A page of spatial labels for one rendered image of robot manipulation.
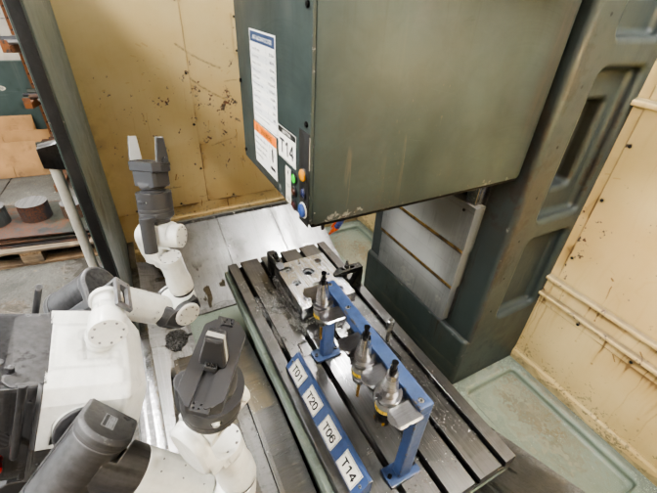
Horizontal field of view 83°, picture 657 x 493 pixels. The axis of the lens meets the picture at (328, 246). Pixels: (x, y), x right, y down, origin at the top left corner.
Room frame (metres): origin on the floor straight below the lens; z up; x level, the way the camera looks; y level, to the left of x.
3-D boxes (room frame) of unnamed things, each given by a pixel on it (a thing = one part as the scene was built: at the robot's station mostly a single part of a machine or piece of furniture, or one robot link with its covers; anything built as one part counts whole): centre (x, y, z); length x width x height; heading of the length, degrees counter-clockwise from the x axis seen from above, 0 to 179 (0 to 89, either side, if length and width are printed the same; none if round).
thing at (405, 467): (0.49, -0.23, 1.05); 0.10 x 0.05 x 0.30; 120
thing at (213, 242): (1.63, 0.35, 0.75); 0.89 x 0.67 x 0.26; 120
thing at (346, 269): (1.24, -0.09, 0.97); 0.13 x 0.03 x 0.15; 120
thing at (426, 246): (1.27, -0.36, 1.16); 0.48 x 0.05 x 0.51; 30
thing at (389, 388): (0.51, -0.15, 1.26); 0.04 x 0.04 x 0.07
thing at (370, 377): (0.56, -0.13, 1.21); 0.07 x 0.05 x 0.01; 120
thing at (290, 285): (1.18, 0.05, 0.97); 0.29 x 0.23 x 0.05; 30
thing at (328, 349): (0.87, -0.01, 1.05); 0.10 x 0.05 x 0.30; 120
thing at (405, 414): (0.46, -0.18, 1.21); 0.07 x 0.05 x 0.01; 120
